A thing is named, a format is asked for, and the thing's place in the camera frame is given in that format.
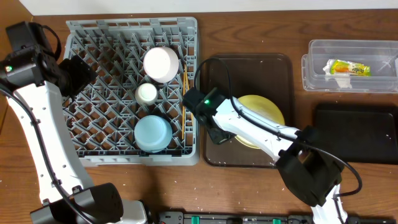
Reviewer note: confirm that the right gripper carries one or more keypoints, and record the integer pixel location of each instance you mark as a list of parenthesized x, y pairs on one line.
[(218, 134)]

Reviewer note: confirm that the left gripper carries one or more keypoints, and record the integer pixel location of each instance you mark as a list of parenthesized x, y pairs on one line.
[(79, 75)]

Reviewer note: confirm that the wooden chopstick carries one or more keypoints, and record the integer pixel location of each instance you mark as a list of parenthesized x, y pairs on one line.
[(187, 84), (183, 107)]

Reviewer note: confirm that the pink plate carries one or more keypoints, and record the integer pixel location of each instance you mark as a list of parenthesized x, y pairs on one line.
[(161, 64)]

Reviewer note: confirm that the cream white cup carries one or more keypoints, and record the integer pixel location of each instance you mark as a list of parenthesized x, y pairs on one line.
[(146, 94)]

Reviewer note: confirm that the light blue bowl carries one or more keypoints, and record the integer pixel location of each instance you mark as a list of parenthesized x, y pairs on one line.
[(152, 134)]

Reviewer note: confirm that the yellow plate with crumbs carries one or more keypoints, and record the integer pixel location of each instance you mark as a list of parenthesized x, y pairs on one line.
[(263, 106)]

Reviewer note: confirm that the foil snack wrapper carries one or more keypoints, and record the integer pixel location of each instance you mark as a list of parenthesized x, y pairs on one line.
[(341, 71)]

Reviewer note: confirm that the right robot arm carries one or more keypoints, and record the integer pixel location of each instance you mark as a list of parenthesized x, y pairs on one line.
[(312, 176)]

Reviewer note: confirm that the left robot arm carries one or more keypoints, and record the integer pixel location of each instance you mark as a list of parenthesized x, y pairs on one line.
[(36, 82)]

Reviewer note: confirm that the black waste bin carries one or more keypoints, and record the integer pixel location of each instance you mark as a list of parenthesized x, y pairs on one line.
[(358, 133)]

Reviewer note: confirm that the clear plastic waste bin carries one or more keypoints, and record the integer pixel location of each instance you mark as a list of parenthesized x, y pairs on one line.
[(379, 55)]

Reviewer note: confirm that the grey plastic dish rack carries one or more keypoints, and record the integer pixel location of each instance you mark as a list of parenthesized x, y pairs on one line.
[(102, 118)]

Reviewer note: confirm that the dark brown serving tray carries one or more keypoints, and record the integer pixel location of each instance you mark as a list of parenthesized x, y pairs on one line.
[(268, 75)]

